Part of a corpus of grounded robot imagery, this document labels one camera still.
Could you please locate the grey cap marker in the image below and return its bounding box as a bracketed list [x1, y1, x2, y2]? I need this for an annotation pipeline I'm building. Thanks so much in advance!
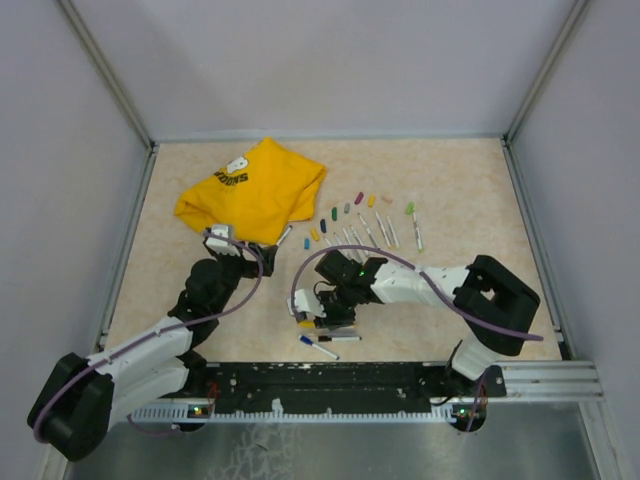
[349, 225, 370, 258]

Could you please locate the yellow cap rainbow marker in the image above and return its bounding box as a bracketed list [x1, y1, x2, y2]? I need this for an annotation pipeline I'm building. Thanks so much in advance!
[374, 211, 393, 249]

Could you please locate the lime green cap marker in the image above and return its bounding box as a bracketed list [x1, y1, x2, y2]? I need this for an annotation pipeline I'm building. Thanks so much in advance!
[411, 210, 424, 253]

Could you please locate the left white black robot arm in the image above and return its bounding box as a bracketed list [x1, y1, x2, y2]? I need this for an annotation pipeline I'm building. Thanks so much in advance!
[27, 236, 278, 462]

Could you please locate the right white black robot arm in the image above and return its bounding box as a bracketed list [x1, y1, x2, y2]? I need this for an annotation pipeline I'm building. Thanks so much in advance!
[292, 248, 543, 397]

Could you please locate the black cap marker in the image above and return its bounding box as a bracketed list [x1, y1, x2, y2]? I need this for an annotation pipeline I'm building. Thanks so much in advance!
[317, 335, 362, 343]

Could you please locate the blue cap whiteboard marker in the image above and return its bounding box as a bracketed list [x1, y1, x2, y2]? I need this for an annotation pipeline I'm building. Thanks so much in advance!
[298, 335, 340, 361]

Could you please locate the navy cap white marker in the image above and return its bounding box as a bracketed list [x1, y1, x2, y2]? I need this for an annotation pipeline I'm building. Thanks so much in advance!
[275, 225, 293, 247]

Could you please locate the yellow printed t-shirt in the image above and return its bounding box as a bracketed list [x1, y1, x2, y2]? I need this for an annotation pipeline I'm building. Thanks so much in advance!
[174, 137, 327, 245]

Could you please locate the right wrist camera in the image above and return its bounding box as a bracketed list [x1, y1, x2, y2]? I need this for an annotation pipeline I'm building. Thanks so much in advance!
[287, 289, 326, 328]

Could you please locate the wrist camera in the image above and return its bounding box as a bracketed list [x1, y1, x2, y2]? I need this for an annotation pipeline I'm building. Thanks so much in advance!
[204, 224, 240, 256]
[287, 289, 326, 328]

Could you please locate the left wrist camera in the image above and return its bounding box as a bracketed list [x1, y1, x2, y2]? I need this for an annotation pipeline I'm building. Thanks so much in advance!
[204, 224, 240, 256]

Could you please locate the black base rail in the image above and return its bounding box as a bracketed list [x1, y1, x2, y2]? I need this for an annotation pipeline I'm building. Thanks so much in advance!
[149, 359, 506, 434]

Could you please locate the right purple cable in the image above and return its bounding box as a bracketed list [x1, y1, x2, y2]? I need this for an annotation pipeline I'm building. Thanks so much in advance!
[290, 244, 545, 434]

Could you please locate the purple cable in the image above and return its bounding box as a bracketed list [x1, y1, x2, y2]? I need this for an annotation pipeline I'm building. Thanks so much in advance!
[32, 229, 265, 439]
[290, 244, 545, 434]

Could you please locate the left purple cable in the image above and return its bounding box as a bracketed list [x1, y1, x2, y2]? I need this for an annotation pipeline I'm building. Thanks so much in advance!
[32, 229, 265, 439]

